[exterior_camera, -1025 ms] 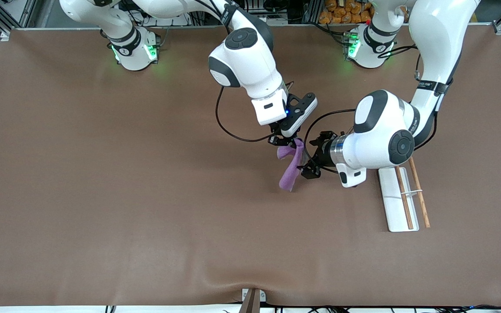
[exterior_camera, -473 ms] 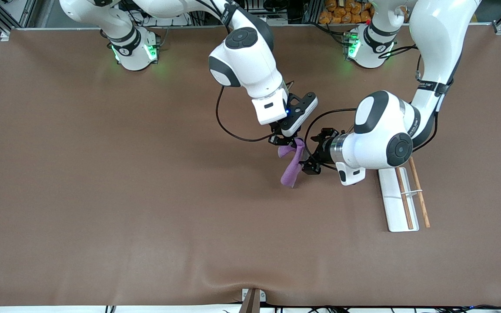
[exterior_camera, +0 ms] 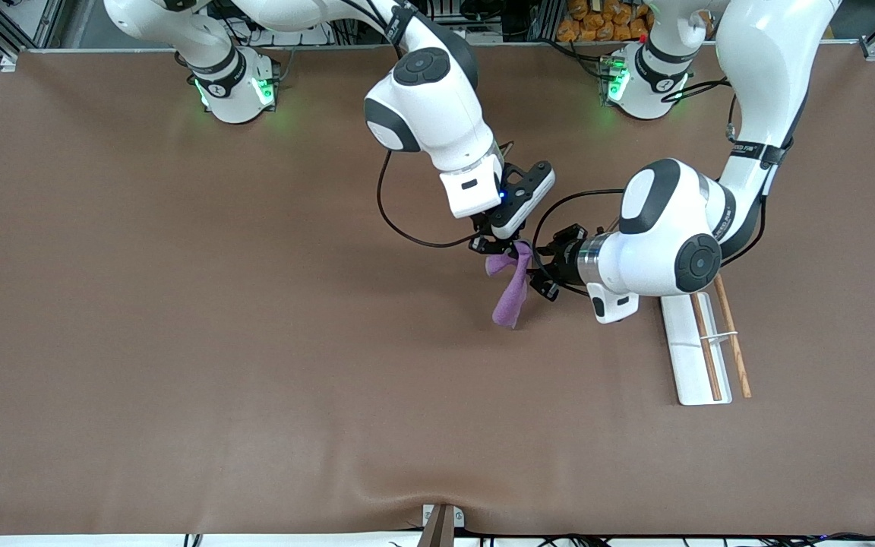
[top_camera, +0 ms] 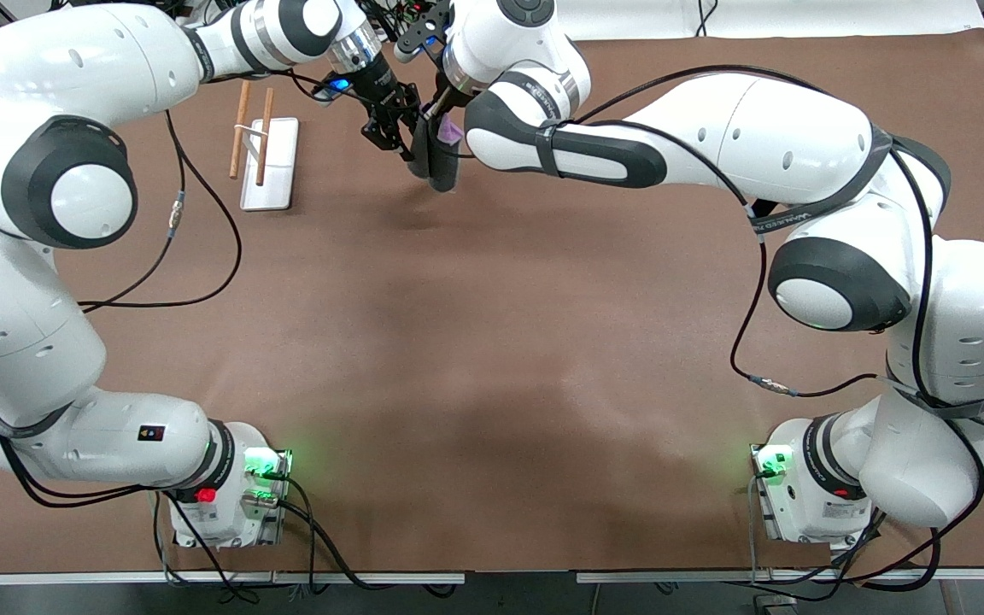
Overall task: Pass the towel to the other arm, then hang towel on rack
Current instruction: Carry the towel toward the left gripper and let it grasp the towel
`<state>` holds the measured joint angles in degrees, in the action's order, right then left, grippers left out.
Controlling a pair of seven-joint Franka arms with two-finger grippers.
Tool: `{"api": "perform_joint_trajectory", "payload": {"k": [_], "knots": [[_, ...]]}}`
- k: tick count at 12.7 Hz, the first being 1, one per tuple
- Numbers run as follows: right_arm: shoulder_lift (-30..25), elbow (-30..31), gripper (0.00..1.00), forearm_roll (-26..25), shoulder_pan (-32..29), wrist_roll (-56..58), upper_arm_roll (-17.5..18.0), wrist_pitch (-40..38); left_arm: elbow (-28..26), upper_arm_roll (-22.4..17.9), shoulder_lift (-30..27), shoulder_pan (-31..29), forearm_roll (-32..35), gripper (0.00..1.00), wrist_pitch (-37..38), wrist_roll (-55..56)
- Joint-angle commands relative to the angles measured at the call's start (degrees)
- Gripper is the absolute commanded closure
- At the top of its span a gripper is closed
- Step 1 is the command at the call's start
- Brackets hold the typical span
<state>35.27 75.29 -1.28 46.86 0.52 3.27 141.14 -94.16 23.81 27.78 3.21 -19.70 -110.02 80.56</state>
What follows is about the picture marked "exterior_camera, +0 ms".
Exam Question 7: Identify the purple and grey towel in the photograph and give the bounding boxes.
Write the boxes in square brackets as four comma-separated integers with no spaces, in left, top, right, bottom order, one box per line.
[485,241,535,330]

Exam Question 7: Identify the white towel rack wooden bars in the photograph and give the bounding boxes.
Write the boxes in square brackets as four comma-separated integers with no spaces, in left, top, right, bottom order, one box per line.
[660,273,753,406]

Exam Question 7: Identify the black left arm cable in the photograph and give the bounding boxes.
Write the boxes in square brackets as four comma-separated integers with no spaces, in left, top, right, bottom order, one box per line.
[530,76,736,299]

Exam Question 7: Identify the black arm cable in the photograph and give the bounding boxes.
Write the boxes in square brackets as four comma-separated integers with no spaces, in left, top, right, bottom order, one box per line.
[530,76,736,299]
[376,147,485,249]

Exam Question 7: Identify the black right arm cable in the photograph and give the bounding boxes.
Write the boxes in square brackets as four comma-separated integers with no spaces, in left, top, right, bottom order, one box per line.
[376,147,485,249]

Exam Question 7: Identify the metal bracket with brown post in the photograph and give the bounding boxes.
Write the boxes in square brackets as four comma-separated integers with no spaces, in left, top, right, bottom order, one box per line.
[421,503,466,547]

